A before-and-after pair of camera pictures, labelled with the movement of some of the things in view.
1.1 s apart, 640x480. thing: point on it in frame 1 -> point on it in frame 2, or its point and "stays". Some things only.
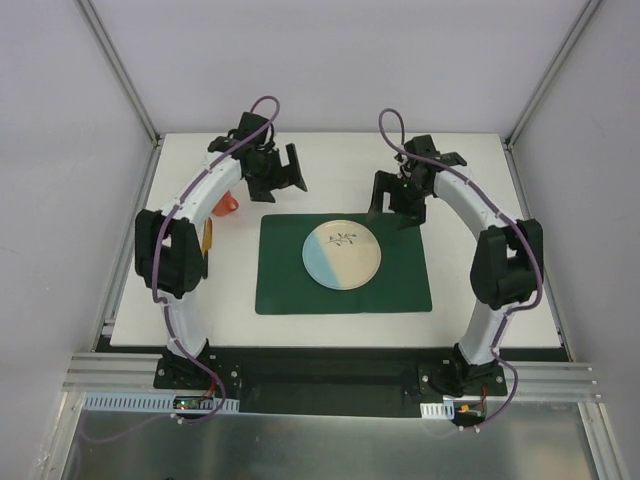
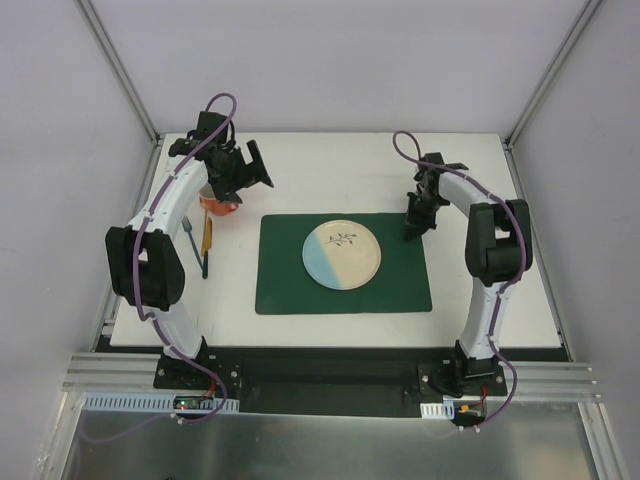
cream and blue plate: x=341 y=255 stays
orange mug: x=226 y=204 stays
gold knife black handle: x=206 y=244 stays
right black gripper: x=395 y=201 -> x=419 y=214
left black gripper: x=275 y=175 -> x=245 y=173
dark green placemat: x=401 y=282 stays
